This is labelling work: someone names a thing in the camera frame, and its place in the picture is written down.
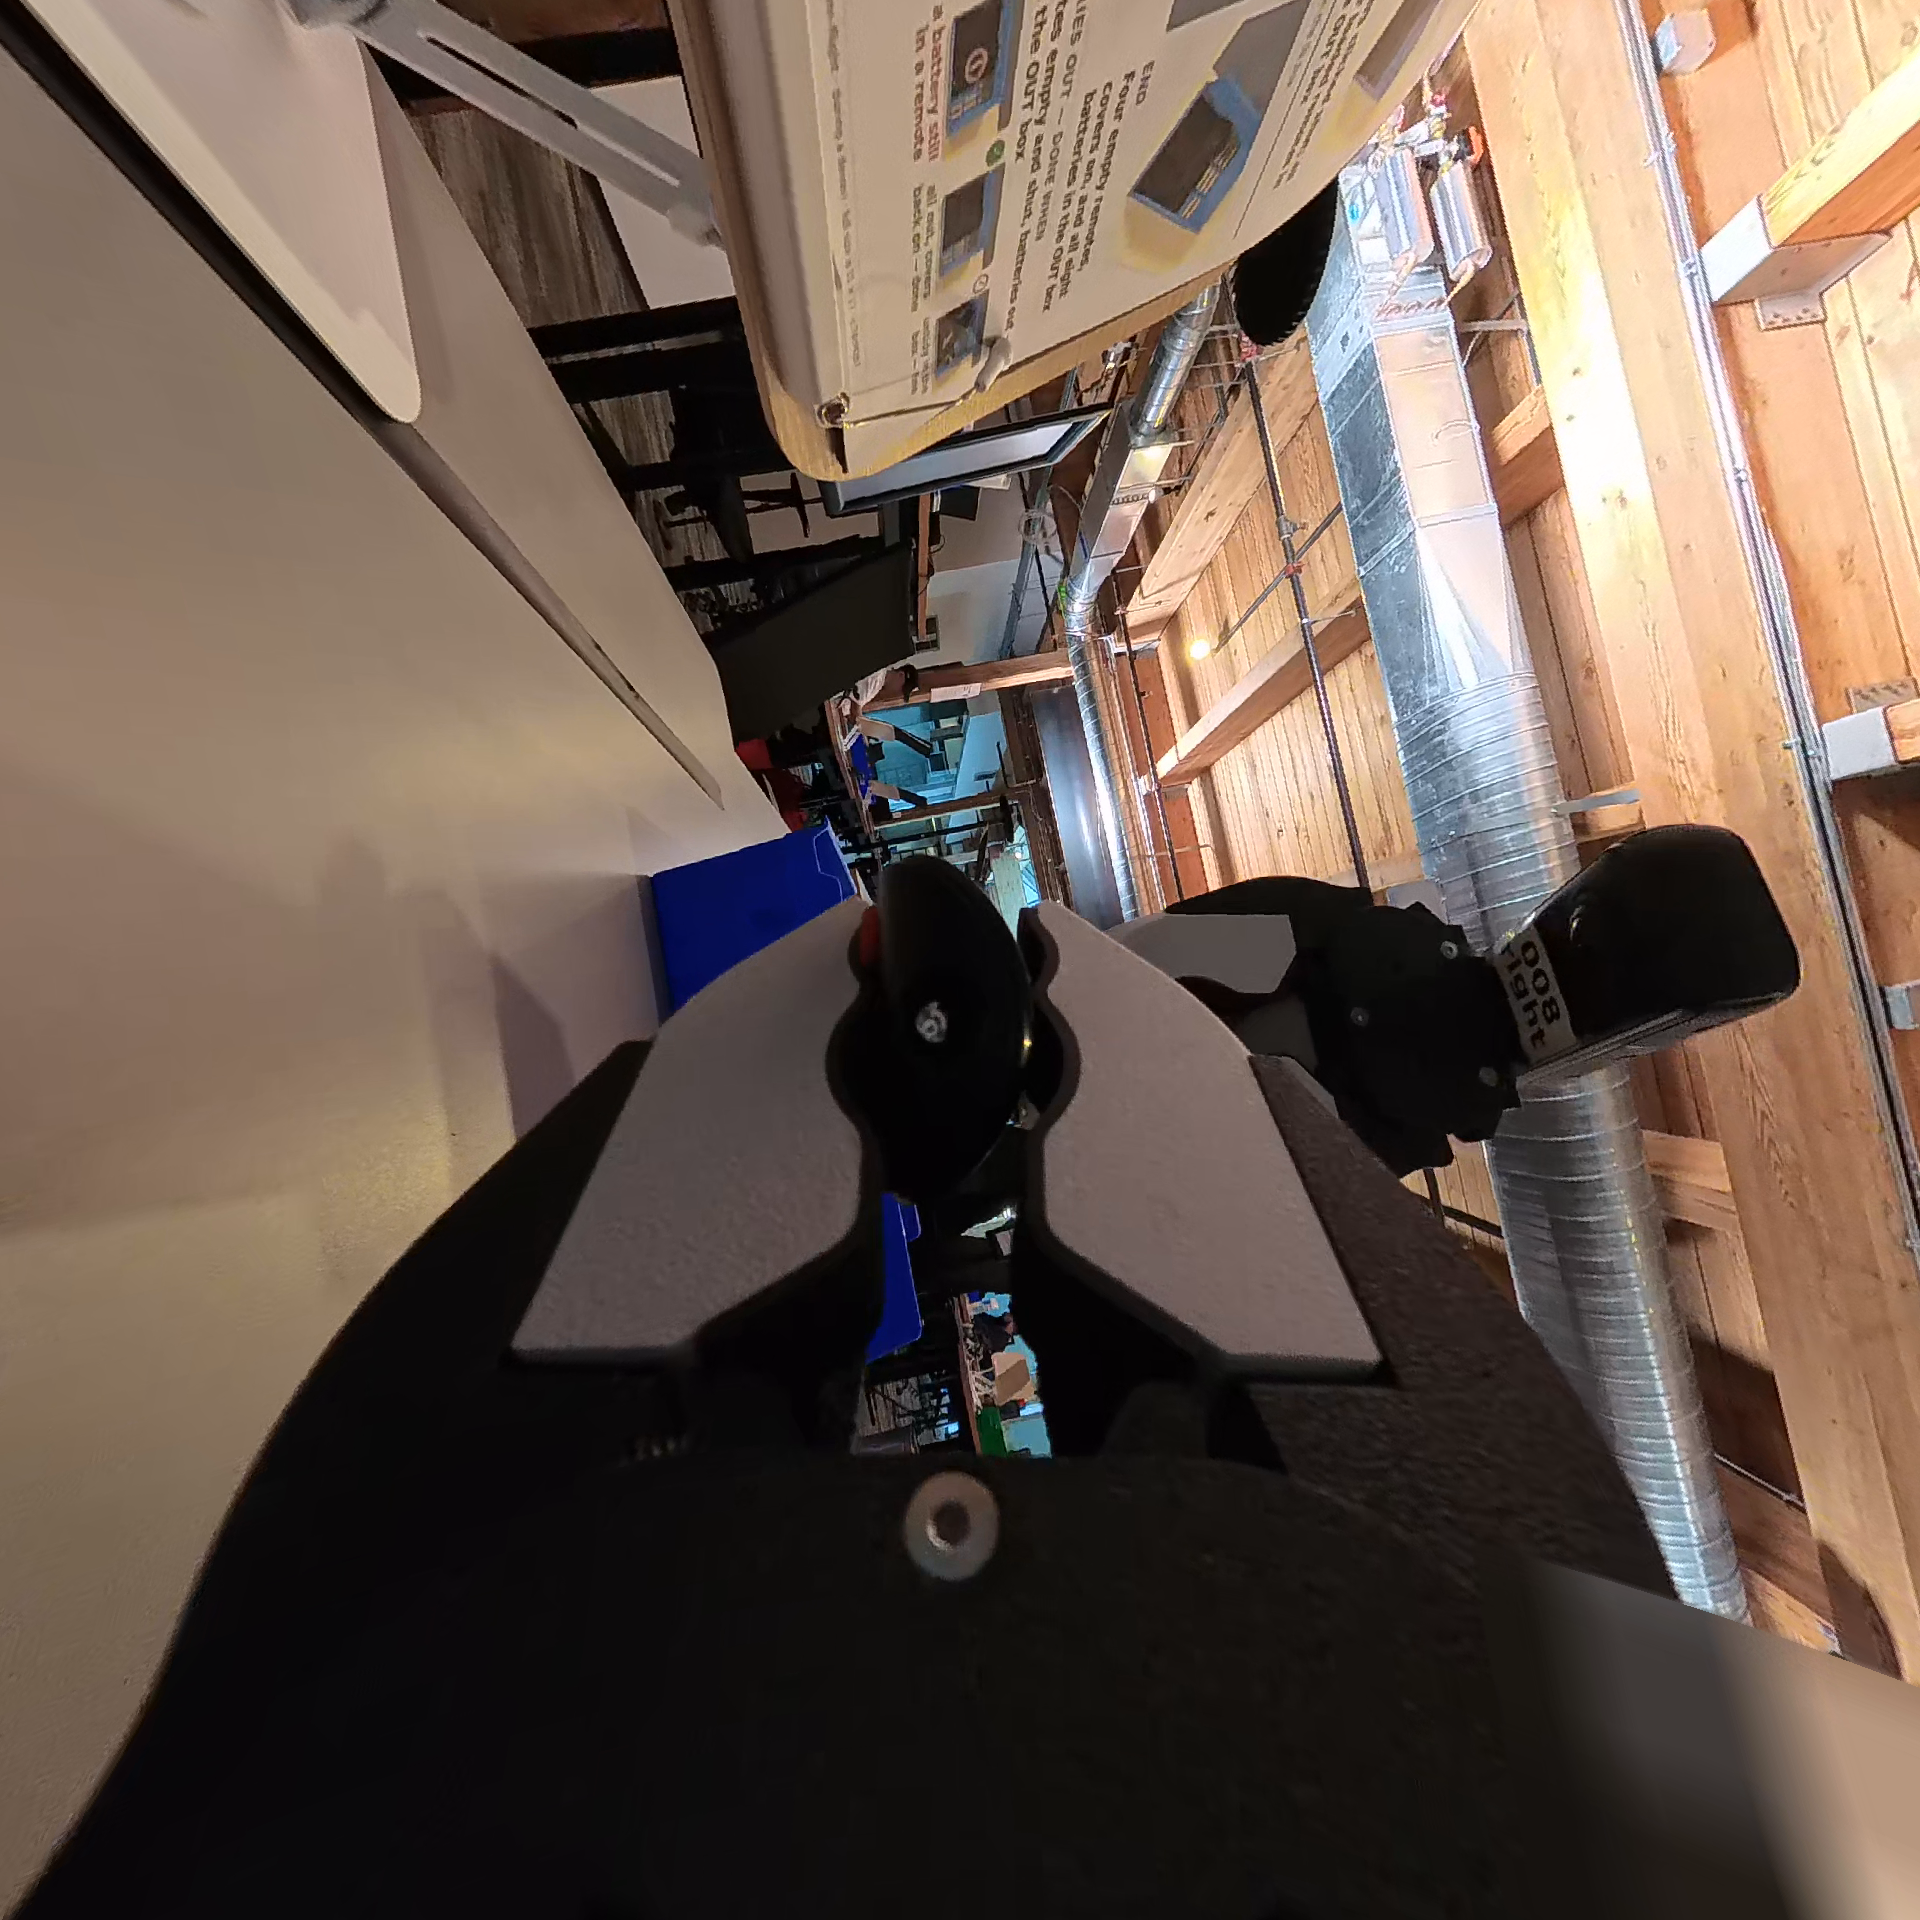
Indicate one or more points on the black display on stand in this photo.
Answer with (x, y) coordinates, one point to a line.
(960, 459)

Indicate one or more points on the white stand base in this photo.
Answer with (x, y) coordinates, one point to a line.
(211, 153)

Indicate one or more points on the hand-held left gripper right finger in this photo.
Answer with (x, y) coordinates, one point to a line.
(1200, 1201)

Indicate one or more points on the printed instruction poster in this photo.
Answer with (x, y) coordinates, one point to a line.
(989, 153)

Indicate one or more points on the black remote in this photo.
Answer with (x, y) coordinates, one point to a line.
(946, 1020)

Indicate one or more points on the blue plastic bin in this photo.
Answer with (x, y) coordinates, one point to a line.
(751, 915)

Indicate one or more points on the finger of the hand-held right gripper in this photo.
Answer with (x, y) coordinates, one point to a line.
(1200, 956)

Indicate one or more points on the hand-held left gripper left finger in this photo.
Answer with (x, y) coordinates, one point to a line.
(707, 1201)

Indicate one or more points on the black floor lamp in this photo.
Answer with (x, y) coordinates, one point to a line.
(1285, 266)

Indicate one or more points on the instruction sheet on stand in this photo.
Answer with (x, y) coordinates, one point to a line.
(856, 452)

